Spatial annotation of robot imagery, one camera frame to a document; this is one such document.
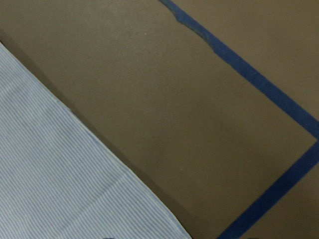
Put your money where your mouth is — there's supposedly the light blue striped shirt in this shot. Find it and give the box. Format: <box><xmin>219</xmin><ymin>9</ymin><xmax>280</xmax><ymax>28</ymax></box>
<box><xmin>0</xmin><ymin>46</ymin><xmax>189</xmax><ymax>239</ymax></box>

